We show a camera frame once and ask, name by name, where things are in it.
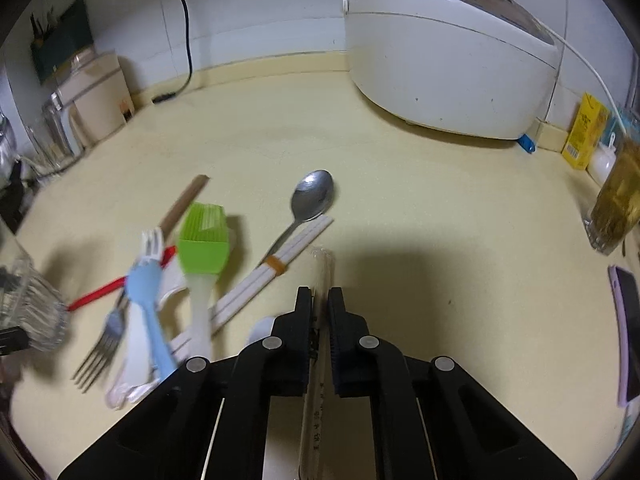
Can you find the white plastic fork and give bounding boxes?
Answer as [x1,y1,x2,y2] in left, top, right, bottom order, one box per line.
[105,226,165,410]

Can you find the clear straw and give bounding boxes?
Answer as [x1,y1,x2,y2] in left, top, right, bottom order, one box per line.
[297,246,334,479]

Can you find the light blue plastic spork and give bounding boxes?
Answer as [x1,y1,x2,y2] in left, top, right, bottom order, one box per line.
[125,260,177,382]

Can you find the green silicone basting brush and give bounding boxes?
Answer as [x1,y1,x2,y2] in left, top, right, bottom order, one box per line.
[177,202,230,361]

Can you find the clear glass tumbler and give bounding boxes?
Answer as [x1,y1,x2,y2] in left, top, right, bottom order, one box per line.
[1,221,68,352]

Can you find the metal spoon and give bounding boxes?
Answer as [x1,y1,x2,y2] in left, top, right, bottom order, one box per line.
[259,169,335,264]

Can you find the white plastic spoon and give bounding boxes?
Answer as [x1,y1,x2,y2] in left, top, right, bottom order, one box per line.
[247,316,276,344]

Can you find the metal fork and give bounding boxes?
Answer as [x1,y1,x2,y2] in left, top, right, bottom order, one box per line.
[70,290,129,393]

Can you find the wooden brown chopsticks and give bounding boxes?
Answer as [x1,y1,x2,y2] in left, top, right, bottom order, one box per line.
[158,174,209,237]

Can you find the smartphone purple case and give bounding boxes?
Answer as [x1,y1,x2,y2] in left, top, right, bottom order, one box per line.
[608,266,639,408]

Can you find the glass of tea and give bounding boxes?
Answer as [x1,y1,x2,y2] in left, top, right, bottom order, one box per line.
[584,136,640,256]

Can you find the blue clip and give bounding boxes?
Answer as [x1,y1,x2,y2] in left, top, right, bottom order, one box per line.
[518,133,536,154]

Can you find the small white jar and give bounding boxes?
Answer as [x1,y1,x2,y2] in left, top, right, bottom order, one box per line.
[587,133,616,186]

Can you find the yellow carton box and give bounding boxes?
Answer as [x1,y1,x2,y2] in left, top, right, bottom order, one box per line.
[561,93,610,170]

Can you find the white rice cooker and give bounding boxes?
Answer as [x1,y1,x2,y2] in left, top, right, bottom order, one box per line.
[343,0,560,141]

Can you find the dark green knife holder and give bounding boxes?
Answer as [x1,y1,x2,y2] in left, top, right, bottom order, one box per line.
[29,0,93,84]

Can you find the black power cable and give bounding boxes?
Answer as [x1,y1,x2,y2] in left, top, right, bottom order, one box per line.
[150,0,194,105]

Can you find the white cooker cable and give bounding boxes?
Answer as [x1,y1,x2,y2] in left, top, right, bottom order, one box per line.
[552,29,630,137]

